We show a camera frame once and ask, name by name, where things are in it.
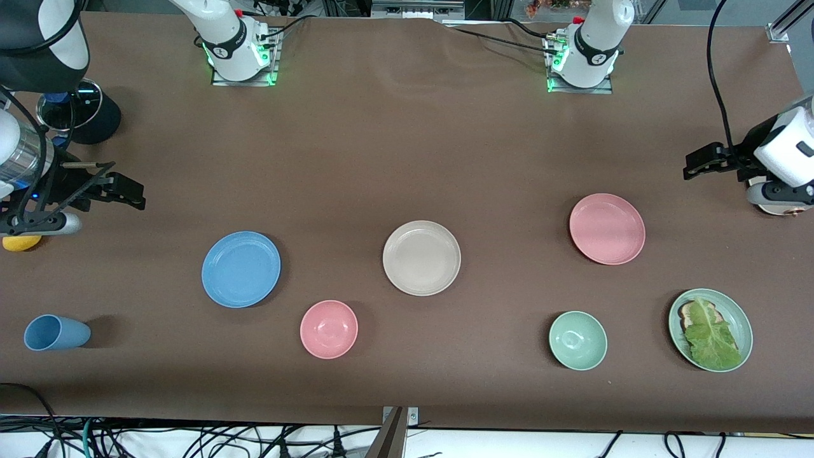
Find black base cable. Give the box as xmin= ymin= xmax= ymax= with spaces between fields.
xmin=258 ymin=13 xmax=312 ymax=40
xmin=442 ymin=19 xmax=562 ymax=55

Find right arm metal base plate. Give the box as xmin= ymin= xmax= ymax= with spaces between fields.
xmin=211 ymin=29 xmax=280 ymax=87

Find beige toaster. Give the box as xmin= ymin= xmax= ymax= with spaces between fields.
xmin=747 ymin=175 xmax=814 ymax=217

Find black pot with glass lid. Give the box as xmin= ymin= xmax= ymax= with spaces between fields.
xmin=36 ymin=78 xmax=121 ymax=145

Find beige plate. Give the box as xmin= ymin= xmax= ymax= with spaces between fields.
xmin=382 ymin=220 xmax=462 ymax=297

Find green lettuce leaf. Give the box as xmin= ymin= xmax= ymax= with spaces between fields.
xmin=683 ymin=298 xmax=742 ymax=370

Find green plate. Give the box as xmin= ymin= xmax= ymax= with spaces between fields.
xmin=668 ymin=288 xmax=754 ymax=373

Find metal table bracket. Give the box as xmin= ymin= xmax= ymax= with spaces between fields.
xmin=382 ymin=406 xmax=419 ymax=427

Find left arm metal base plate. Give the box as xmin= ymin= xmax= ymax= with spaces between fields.
xmin=547 ymin=32 xmax=614 ymax=95

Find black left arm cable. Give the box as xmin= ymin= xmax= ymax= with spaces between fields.
xmin=706 ymin=0 xmax=748 ymax=163

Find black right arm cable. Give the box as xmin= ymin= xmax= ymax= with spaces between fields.
xmin=0 ymin=88 xmax=78 ymax=223

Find green bowl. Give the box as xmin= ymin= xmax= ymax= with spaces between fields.
xmin=549 ymin=310 xmax=608 ymax=371

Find aluminium frame profile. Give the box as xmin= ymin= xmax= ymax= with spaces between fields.
xmin=766 ymin=0 xmax=814 ymax=44

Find blue cup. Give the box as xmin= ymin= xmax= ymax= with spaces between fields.
xmin=24 ymin=314 xmax=92 ymax=351

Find pink bowl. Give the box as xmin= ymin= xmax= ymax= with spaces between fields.
xmin=300 ymin=300 xmax=359 ymax=359

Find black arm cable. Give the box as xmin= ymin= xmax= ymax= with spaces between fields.
xmin=0 ymin=88 xmax=78 ymax=223
xmin=706 ymin=0 xmax=748 ymax=163

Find toasted bread slice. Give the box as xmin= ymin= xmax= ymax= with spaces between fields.
xmin=678 ymin=301 xmax=722 ymax=331

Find grey power strip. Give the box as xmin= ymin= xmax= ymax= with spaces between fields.
xmin=372 ymin=0 xmax=465 ymax=18

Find blue plate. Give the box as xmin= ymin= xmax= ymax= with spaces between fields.
xmin=202 ymin=231 xmax=281 ymax=309

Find pink plate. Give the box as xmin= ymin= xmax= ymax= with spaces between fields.
xmin=569 ymin=193 xmax=646 ymax=265

